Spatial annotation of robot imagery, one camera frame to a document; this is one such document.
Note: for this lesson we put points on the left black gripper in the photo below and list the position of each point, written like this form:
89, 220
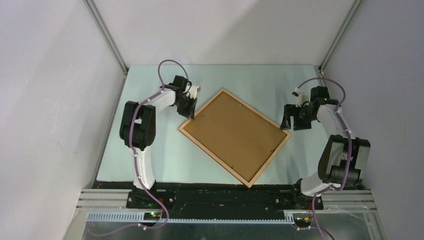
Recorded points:
189, 113

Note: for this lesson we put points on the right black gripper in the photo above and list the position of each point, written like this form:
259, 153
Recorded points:
289, 111

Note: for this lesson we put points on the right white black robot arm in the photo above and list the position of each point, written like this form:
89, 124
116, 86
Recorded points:
344, 158

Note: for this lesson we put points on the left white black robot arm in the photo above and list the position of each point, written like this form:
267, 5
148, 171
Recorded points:
138, 124

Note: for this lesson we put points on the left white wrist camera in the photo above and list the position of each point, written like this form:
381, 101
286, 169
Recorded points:
191, 91

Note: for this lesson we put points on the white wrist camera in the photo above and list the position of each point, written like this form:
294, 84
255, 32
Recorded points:
301, 97
191, 91

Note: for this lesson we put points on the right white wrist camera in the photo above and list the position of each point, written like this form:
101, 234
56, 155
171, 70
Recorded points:
301, 97

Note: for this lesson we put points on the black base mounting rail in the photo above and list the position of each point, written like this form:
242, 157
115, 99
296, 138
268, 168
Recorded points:
214, 201

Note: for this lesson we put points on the aluminium extrusion frame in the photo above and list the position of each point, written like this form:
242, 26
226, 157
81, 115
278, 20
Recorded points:
101, 214

